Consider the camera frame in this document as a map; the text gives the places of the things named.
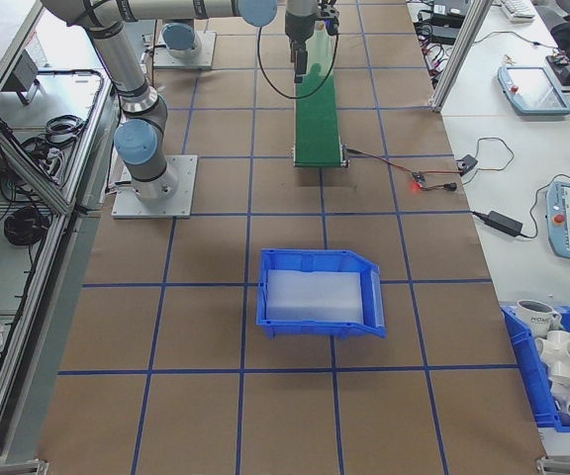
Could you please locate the metal V-shaped frame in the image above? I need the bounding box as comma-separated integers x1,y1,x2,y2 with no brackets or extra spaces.
0,0,118,459

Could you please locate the white power strip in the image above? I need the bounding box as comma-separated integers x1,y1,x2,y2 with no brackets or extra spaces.
31,138,66,172

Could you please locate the blue plastic bin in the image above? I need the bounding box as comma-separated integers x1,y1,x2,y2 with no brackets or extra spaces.
256,247,388,340

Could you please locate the blue storage bin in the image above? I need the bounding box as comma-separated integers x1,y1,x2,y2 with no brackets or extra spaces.
500,304,570,434

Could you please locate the aluminium upright post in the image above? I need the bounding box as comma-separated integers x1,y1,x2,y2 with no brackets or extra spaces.
430,0,487,114

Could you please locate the green conveyor belt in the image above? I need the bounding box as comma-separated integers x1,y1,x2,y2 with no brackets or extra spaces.
292,19,350,169

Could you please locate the white printed mug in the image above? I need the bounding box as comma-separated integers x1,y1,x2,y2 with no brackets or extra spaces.
516,298,562,333

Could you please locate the red black conveyor wire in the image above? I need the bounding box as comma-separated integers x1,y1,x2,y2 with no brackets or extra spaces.
344,146,415,178

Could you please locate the power strip with plugs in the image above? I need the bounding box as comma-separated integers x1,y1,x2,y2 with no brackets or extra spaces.
421,22,447,80

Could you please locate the white keyboard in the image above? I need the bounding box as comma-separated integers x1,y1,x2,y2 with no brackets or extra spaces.
501,0,537,24

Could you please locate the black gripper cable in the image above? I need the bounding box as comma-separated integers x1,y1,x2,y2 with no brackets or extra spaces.
255,22,340,100

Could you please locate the black cable coil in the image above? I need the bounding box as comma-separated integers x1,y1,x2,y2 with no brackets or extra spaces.
3,205,51,247
45,115,88,145

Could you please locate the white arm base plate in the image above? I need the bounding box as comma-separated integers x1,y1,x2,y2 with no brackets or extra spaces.
151,30,217,70
111,154,200,220

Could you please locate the black slim power adapter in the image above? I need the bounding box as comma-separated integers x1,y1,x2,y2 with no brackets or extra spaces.
471,210,538,239

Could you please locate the grey metal box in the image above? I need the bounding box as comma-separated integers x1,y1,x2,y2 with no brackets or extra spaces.
1,37,45,106

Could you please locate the large black power adapter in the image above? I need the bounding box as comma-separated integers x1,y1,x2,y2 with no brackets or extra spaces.
426,23,460,44

